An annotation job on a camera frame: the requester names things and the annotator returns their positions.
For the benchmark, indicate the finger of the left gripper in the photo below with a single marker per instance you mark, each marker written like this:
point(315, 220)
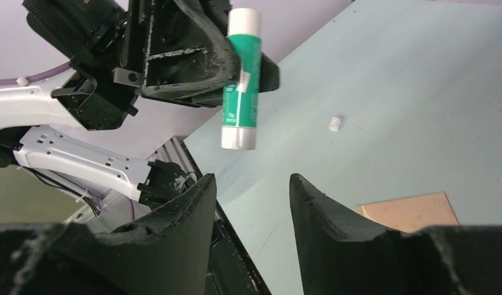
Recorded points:
point(269, 81)

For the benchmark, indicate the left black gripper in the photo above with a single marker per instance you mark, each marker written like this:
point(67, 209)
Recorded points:
point(160, 50)

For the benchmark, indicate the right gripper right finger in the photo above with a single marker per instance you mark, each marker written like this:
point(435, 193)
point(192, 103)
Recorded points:
point(341, 252)

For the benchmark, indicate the tan paper envelope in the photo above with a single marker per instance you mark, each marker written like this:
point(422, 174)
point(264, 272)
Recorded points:
point(410, 214)

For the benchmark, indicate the white glue stick cap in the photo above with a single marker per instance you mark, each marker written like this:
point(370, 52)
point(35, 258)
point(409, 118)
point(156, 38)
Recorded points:
point(334, 124)

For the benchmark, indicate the white green glue stick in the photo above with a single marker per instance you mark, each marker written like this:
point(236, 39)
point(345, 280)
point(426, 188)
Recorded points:
point(239, 106)

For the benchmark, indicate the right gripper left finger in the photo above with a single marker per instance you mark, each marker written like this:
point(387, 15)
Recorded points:
point(163, 252)

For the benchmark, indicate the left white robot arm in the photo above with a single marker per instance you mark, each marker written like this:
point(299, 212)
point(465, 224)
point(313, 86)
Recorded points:
point(29, 138)

